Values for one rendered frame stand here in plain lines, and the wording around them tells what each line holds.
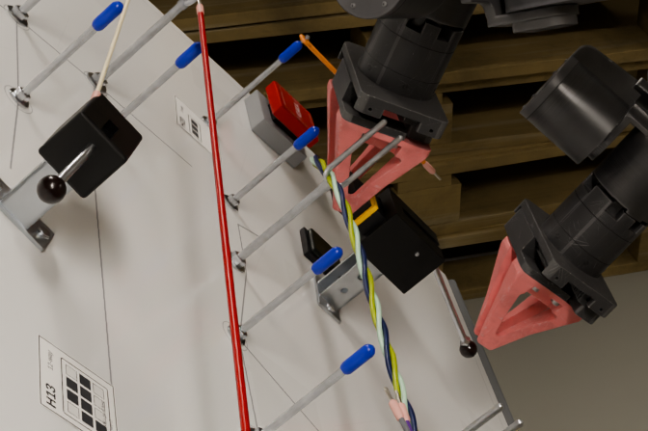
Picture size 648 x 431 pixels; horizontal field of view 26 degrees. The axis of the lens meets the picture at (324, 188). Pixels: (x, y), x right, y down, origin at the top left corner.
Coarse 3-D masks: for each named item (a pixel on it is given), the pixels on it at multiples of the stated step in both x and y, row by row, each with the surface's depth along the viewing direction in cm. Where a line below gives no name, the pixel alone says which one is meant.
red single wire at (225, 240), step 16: (208, 64) 83; (208, 80) 81; (208, 96) 80; (208, 112) 78; (224, 208) 71; (224, 224) 70; (224, 240) 68; (224, 256) 67; (240, 352) 62; (240, 368) 61; (240, 384) 60; (240, 400) 59; (240, 416) 58
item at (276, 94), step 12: (276, 84) 123; (276, 96) 121; (288, 96) 123; (276, 108) 119; (288, 108) 120; (300, 108) 124; (276, 120) 121; (288, 120) 120; (300, 120) 121; (288, 132) 122; (300, 132) 121; (312, 144) 122
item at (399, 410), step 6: (384, 390) 71; (390, 396) 70; (396, 396) 71; (390, 402) 70; (396, 402) 70; (396, 408) 70; (402, 408) 70; (396, 414) 69; (402, 414) 69; (408, 414) 70; (402, 420) 69; (408, 420) 69; (402, 426) 69; (408, 426) 69
